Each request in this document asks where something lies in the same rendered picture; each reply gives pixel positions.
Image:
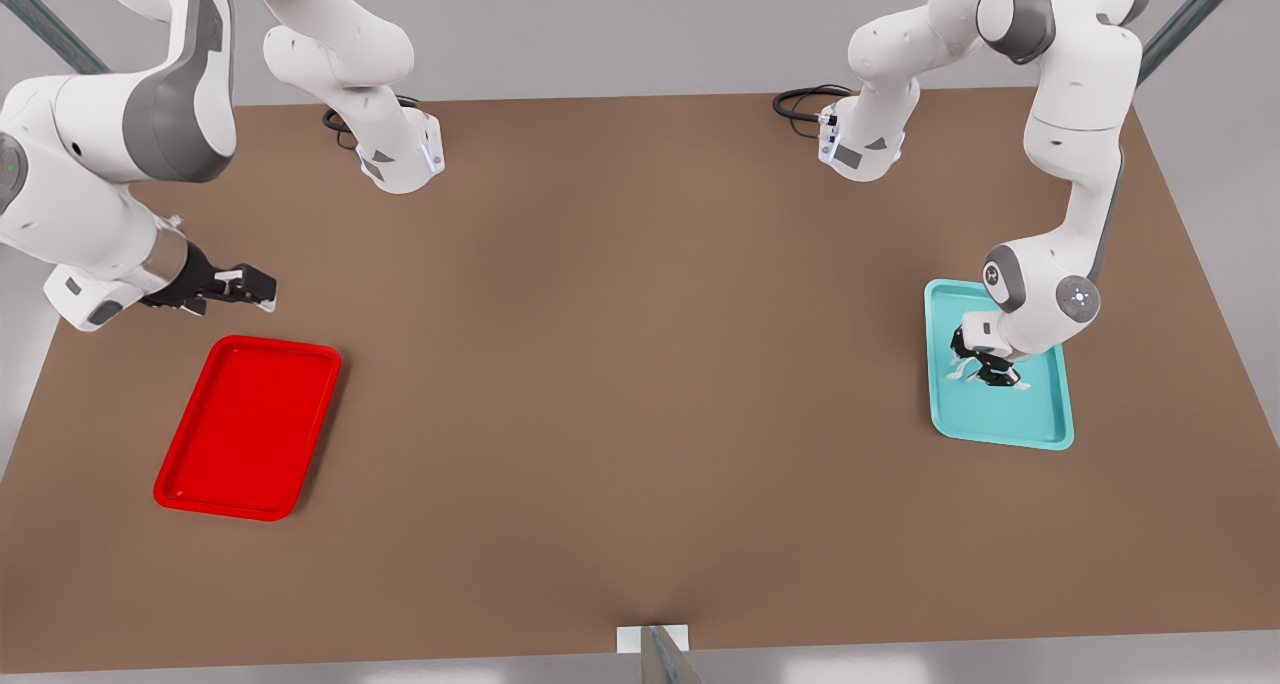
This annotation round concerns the red rectangular tray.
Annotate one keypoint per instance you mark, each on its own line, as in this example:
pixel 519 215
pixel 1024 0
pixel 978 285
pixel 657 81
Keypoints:
pixel 248 429

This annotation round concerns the teal rectangular tray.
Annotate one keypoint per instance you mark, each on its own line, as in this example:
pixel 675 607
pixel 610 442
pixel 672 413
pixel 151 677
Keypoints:
pixel 1010 414

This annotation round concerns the silver frame post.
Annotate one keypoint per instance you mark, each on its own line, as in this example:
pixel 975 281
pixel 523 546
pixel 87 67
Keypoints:
pixel 1190 16
pixel 668 661
pixel 50 26

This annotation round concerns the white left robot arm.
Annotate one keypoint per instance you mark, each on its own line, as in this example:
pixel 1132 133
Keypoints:
pixel 1070 114

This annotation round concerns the white drainage pipe clamp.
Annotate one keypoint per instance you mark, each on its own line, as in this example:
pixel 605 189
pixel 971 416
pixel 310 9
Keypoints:
pixel 962 369

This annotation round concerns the white frame post foot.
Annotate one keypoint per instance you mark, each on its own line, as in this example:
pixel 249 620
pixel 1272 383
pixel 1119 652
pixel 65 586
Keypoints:
pixel 628 640

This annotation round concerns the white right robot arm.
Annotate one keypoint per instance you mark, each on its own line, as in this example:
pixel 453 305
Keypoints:
pixel 90 124

